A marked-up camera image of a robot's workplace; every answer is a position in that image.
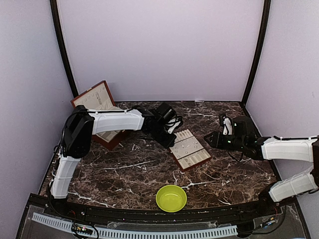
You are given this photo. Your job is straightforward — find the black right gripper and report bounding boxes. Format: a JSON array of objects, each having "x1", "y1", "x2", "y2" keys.
[{"x1": 204, "y1": 130, "x2": 246, "y2": 152}]

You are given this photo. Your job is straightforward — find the brown ring earring tray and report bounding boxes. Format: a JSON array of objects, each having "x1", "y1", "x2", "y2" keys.
[{"x1": 169, "y1": 129, "x2": 212, "y2": 172}]

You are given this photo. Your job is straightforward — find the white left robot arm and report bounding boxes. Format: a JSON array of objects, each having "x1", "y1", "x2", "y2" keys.
[{"x1": 47, "y1": 103, "x2": 182, "y2": 217}]

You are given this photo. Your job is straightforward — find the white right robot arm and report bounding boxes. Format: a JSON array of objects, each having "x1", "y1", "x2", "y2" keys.
[{"x1": 204, "y1": 115, "x2": 319, "y2": 216}]

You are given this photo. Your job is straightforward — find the brown wooden jewelry box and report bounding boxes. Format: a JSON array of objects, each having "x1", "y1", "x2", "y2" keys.
[{"x1": 70, "y1": 80, "x2": 130, "y2": 151}]

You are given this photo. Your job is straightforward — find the green bowl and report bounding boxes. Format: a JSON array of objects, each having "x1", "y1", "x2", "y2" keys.
[{"x1": 156, "y1": 185, "x2": 187, "y2": 213}]

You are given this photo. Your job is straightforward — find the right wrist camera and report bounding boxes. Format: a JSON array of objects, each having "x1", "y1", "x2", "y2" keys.
[{"x1": 219, "y1": 114, "x2": 233, "y2": 135}]

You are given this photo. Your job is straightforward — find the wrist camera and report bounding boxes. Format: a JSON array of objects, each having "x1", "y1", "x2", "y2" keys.
[
  {"x1": 219, "y1": 114, "x2": 233, "y2": 135},
  {"x1": 165, "y1": 116, "x2": 183, "y2": 133}
]

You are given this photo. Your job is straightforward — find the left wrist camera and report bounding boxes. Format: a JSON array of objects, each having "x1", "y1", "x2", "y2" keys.
[{"x1": 165, "y1": 116, "x2": 183, "y2": 133}]

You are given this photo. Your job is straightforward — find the white slotted cable duct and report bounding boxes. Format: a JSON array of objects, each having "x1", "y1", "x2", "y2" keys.
[{"x1": 31, "y1": 213, "x2": 238, "y2": 239}]

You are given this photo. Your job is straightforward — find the black right frame post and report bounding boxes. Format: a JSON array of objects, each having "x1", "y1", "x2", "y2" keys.
[{"x1": 241, "y1": 0, "x2": 271, "y2": 107}]

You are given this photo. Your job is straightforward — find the black frame post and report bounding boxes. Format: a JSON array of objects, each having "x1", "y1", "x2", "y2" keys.
[
  {"x1": 241, "y1": 0, "x2": 271, "y2": 107},
  {"x1": 49, "y1": 0, "x2": 79, "y2": 98}
]

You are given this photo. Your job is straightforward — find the black left frame post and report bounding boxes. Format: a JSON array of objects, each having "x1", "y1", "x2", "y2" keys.
[{"x1": 49, "y1": 0, "x2": 79, "y2": 98}]

